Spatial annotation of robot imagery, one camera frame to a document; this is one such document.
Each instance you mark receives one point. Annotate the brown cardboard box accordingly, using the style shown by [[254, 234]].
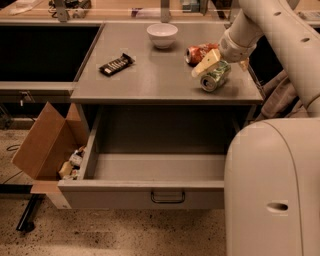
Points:
[[49, 144]]

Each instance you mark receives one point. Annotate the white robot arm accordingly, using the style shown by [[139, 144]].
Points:
[[272, 168]]

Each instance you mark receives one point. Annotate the grey metal cabinet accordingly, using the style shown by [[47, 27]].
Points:
[[160, 81]]

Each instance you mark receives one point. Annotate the crushed orange soda can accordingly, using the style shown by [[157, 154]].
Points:
[[194, 54]]

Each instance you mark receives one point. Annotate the black snack bar wrapper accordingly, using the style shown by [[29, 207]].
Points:
[[116, 65]]

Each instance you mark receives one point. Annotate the crushed green soda can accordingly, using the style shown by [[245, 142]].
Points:
[[216, 78]]

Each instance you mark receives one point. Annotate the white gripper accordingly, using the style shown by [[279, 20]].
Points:
[[233, 50]]

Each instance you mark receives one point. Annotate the grey open top drawer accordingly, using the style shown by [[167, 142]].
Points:
[[125, 161]]

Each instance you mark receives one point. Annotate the black table leg base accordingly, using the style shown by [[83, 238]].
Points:
[[26, 223]]

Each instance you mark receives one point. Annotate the white ceramic bowl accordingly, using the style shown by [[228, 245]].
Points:
[[162, 35]]

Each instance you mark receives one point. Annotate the trash items in box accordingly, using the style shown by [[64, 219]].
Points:
[[70, 169]]

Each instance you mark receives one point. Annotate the black drawer handle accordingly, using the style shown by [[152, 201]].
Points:
[[167, 197]]

